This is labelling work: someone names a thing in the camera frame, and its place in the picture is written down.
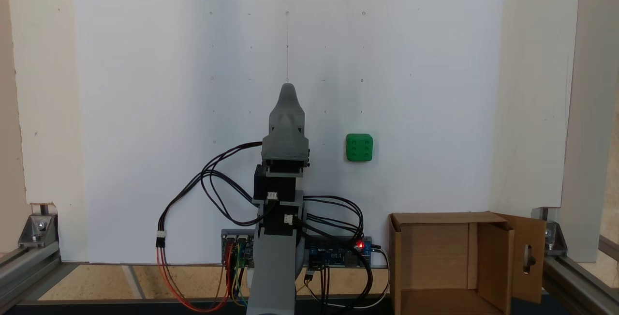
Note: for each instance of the green die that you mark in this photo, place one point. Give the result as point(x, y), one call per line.
point(359, 148)

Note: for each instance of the metal corner bracket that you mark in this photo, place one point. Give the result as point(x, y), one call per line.
point(37, 228)
point(553, 237)

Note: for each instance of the blue power circuit board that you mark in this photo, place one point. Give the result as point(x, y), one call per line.
point(338, 252)

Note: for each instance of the aluminium frame rail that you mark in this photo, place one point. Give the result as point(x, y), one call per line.
point(26, 269)
point(575, 281)

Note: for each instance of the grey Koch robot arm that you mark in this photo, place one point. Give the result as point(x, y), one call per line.
point(273, 266)

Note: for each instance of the brown cardboard box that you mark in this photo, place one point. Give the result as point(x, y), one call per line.
point(435, 252)

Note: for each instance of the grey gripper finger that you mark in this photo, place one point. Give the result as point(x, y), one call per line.
point(297, 119)
point(279, 116)

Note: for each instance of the white paper sheet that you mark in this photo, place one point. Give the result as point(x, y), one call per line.
point(145, 87)

